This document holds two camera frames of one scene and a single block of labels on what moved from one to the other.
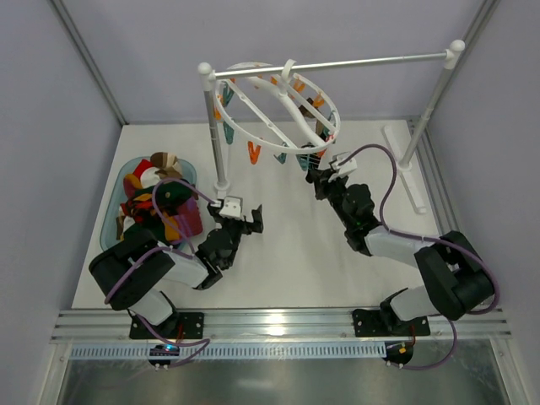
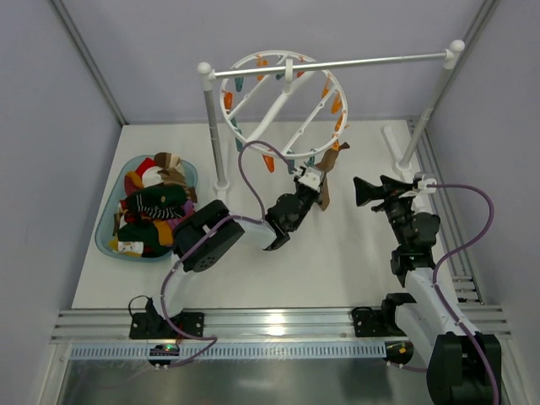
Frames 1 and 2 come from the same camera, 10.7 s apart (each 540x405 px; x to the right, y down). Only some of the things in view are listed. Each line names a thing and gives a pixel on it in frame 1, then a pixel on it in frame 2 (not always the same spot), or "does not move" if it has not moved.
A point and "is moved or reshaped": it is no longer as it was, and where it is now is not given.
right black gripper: (323, 182) to (392, 196)
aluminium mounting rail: (278, 326) does not move
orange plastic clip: (253, 152) to (269, 161)
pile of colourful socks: (159, 197) does not move
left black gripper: (238, 224) to (307, 192)
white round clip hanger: (266, 106) to (279, 100)
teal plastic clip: (281, 158) to (311, 160)
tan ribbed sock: (319, 124) is moved or reshaped
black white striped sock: (312, 160) to (136, 206)
